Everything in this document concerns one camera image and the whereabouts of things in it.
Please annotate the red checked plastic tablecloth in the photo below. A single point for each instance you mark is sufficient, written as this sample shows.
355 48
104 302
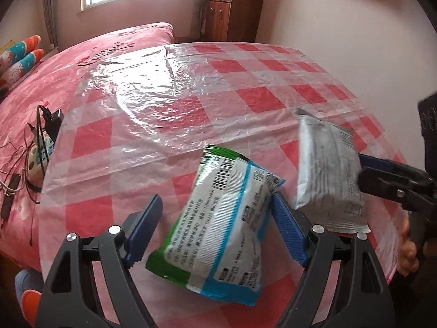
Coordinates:
170 109

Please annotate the green blue snack packet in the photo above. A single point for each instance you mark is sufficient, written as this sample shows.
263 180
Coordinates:
218 225

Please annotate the black power adapter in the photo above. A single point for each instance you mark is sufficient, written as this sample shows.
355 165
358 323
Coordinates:
53 123

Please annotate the blue padded stool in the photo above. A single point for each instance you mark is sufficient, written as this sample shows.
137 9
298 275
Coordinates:
27 278

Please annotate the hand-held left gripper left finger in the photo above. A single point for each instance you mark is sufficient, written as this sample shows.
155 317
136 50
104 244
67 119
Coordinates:
143 232

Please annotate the bed with pink bedspread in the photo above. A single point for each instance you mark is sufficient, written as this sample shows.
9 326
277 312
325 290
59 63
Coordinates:
68 75

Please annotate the orange plastic bucket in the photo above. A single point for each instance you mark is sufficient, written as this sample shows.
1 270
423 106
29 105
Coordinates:
30 309

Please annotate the brown wooden cabinet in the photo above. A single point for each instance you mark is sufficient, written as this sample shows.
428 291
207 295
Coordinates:
235 13

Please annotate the grey curtain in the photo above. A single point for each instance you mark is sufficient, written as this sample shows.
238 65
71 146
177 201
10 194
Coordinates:
50 6

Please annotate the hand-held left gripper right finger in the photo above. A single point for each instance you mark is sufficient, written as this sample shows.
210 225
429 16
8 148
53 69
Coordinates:
290 232

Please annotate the patterned curtain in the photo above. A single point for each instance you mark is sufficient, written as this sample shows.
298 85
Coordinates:
202 10

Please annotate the person's right hand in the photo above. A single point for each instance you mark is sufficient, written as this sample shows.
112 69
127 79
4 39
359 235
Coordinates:
408 259

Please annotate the white power strip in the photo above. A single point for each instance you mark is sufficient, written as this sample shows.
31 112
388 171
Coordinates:
37 160

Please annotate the silver grey packet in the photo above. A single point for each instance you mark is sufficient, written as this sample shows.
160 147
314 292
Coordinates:
324 164

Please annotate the black flat device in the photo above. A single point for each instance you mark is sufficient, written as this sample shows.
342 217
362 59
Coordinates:
8 198

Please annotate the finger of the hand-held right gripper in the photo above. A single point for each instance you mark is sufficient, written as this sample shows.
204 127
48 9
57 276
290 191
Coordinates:
385 184
389 165

